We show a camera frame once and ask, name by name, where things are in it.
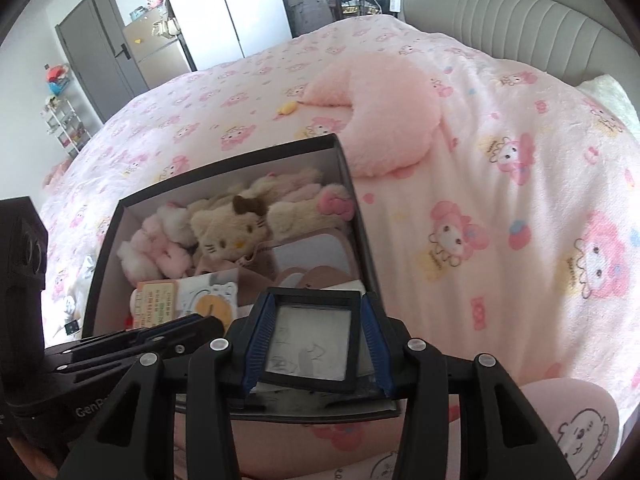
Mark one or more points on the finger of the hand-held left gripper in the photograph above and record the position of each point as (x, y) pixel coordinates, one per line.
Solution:
(202, 330)
(165, 330)

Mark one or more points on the white bag on fridge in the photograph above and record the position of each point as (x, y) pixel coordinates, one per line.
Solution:
(166, 26)

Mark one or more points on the white fluffy pillow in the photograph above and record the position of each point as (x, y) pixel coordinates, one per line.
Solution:
(610, 97)

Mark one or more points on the white wardrobe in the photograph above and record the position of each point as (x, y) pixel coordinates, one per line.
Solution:
(225, 10)

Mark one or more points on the white packet orange circle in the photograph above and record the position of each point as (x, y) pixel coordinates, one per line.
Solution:
(210, 295)

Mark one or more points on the person's right leg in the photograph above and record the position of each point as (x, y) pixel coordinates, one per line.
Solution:
(575, 425)

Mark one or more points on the red green label packet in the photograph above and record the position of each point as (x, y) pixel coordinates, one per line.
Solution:
(155, 305)

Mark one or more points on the red toy on rack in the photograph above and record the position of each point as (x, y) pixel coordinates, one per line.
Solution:
(57, 79)

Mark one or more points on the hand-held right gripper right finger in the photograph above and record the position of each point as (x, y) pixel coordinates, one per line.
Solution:
(376, 345)

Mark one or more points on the person's leg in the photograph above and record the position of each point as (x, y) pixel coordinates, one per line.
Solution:
(575, 425)
(350, 471)

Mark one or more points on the white flat box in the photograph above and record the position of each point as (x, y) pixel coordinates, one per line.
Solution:
(340, 286)

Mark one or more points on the beige plush pink bow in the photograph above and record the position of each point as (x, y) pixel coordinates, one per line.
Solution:
(295, 215)

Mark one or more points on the pink moon-shaped pillow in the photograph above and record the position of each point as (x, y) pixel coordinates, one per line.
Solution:
(390, 110)

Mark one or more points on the black cardboard box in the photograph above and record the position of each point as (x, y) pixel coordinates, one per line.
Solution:
(357, 220)

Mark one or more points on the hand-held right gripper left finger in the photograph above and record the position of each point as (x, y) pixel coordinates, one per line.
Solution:
(255, 342)

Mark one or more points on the grey door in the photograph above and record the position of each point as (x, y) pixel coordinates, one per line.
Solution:
(95, 50)

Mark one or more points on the beige white pouch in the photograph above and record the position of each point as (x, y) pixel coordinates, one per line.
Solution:
(310, 260)

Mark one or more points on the grey padded headboard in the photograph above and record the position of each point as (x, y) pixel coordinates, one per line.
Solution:
(500, 15)

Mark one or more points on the pink basket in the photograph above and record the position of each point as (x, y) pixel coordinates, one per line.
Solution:
(56, 174)

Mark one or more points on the white shelf rack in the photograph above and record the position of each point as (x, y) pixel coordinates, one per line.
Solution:
(67, 120)

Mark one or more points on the person's left leg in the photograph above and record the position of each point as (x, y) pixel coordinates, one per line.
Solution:
(350, 471)

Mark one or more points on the silver fridge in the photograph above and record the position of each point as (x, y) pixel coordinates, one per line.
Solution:
(155, 55)

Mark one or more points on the pink printed blanket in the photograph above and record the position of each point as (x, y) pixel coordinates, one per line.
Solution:
(450, 160)

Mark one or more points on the small yellow toy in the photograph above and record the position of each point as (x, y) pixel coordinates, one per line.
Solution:
(287, 108)

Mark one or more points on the pink white fluffy plush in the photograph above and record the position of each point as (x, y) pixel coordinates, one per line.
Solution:
(160, 255)

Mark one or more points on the beige kitty plush brown bow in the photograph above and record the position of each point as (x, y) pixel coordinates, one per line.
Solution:
(225, 235)

